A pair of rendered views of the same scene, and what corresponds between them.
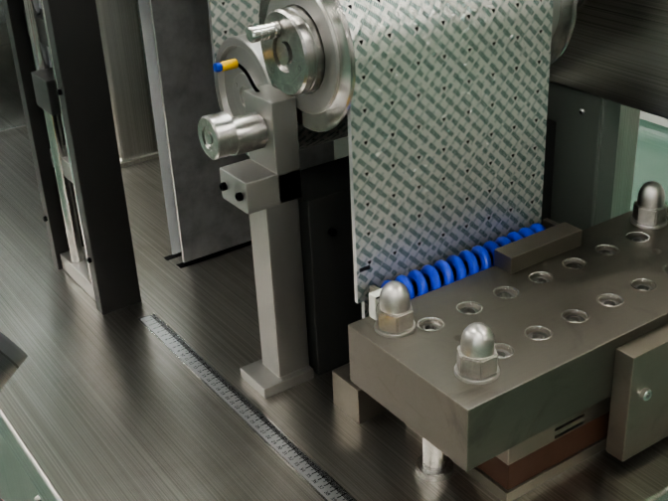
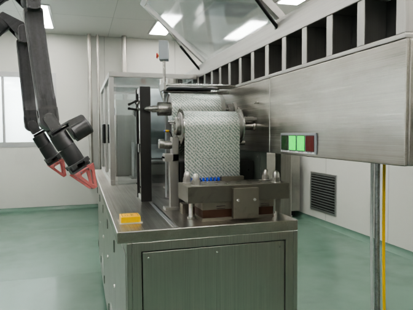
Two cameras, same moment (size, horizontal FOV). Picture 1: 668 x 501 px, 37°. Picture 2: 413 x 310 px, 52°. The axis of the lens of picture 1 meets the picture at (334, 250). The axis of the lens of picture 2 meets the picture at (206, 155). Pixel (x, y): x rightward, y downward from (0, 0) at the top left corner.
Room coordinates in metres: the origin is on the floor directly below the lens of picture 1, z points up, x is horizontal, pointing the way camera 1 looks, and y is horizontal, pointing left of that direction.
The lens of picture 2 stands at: (-0.80, -0.59, 1.22)
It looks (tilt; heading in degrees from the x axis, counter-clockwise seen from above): 3 degrees down; 17
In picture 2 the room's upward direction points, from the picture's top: straight up
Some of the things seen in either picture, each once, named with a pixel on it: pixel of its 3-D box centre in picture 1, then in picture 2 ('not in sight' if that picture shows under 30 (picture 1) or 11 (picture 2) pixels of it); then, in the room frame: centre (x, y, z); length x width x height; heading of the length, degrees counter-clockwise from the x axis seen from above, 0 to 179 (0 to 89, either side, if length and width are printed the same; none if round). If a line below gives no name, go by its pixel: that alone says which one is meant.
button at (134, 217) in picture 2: not in sight; (129, 218); (0.60, 0.12, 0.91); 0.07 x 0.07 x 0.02; 33
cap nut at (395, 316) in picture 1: (395, 304); (187, 176); (0.75, -0.05, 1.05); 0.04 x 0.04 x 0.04
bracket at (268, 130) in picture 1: (264, 248); (170, 173); (0.87, 0.07, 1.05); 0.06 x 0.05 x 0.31; 123
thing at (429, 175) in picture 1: (453, 179); (212, 159); (0.88, -0.12, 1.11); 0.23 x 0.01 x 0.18; 123
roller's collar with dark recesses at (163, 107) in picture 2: not in sight; (164, 109); (1.06, 0.17, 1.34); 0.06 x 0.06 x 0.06; 33
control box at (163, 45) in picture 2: not in sight; (162, 51); (1.34, 0.29, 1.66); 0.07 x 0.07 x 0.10; 18
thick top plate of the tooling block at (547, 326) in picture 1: (573, 316); (233, 190); (0.80, -0.22, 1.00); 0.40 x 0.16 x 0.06; 123
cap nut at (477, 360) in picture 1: (477, 348); (196, 179); (0.68, -0.11, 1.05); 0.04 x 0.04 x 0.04
